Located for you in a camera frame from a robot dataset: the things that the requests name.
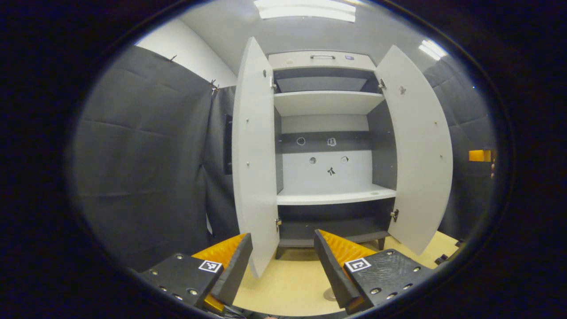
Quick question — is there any grey cabinet door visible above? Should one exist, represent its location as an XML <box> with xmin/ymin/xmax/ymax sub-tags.
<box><xmin>374</xmin><ymin>44</ymin><xmax>454</xmax><ymax>256</ymax></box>
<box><xmin>224</xmin><ymin>36</ymin><xmax>284</xmax><ymax>279</ymax></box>

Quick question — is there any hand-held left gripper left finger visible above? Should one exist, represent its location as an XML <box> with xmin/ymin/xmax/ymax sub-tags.
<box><xmin>137</xmin><ymin>233</ymin><xmax>254</xmax><ymax>314</ymax></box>

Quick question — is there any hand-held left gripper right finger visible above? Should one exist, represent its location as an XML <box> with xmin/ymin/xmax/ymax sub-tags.
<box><xmin>314</xmin><ymin>229</ymin><xmax>438</xmax><ymax>315</ymax></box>

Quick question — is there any grey cabinet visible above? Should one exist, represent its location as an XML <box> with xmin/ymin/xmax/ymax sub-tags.
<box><xmin>268</xmin><ymin>50</ymin><xmax>398</xmax><ymax>260</ymax></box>

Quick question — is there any black backdrop cloth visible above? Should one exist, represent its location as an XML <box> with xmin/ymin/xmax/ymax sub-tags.
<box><xmin>71</xmin><ymin>44</ymin><xmax>499</xmax><ymax>273</ymax></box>

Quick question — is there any small ceiling light panel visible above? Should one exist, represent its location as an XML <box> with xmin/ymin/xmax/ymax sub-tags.
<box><xmin>419</xmin><ymin>39</ymin><xmax>448</xmax><ymax>61</ymax></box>

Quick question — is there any large ceiling light panel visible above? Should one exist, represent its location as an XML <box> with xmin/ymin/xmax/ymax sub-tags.
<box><xmin>253</xmin><ymin>0</ymin><xmax>356</xmax><ymax>23</ymax></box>

